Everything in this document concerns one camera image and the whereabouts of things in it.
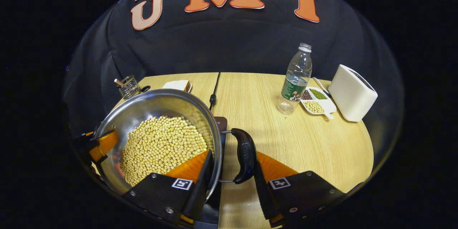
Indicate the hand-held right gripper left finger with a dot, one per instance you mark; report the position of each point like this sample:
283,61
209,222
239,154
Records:
199,195

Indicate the white divided dish of beans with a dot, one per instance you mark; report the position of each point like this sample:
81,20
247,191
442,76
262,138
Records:
315,105

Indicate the black induction cooktop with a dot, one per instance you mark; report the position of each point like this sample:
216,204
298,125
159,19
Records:
221,123

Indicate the clear plastic bottle green label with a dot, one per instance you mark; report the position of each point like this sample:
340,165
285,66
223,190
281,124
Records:
295,78

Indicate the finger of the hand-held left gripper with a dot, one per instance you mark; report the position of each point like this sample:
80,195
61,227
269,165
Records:
105,145

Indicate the small black object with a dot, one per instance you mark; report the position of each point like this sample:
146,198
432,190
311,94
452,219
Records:
146,88

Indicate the white toaster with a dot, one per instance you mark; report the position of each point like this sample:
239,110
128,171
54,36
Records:
350,96

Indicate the metal mesh holder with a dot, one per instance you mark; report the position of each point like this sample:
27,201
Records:
130,88

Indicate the stainless steel pot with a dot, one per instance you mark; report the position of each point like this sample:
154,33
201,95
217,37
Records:
154,103

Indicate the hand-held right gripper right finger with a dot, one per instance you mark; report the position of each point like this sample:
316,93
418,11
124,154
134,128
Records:
263,196

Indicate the pile of soybeans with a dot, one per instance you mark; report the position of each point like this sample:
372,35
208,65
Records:
161,146

